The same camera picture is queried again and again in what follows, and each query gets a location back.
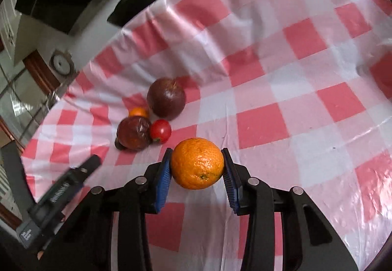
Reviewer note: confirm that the round white dial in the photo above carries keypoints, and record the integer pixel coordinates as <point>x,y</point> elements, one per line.
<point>61,63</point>

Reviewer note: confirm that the red white checkered tablecloth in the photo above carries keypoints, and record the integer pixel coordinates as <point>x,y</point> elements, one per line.
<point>275,75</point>

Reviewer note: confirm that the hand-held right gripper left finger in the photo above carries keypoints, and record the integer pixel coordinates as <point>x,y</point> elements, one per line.
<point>162,185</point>

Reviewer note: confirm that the wooden door frame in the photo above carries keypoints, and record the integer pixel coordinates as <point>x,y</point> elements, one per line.
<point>39,75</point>

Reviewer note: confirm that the dark red apple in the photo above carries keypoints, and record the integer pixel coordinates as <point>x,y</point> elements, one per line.
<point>166,101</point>

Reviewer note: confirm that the small orange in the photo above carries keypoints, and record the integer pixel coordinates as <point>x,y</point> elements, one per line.
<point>138,112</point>

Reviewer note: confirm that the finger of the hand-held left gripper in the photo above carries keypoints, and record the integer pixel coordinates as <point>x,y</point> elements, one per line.
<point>70,182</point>

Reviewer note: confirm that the red tomato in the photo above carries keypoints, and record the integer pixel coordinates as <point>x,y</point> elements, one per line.
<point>160,130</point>

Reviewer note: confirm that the large orange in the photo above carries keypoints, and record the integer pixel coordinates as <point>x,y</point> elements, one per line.
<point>196,164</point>

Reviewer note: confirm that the plastic-wrapped red apple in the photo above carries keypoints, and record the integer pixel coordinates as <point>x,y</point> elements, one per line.
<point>133,133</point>

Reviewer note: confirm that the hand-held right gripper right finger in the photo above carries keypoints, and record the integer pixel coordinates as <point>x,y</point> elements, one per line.
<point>232,188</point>

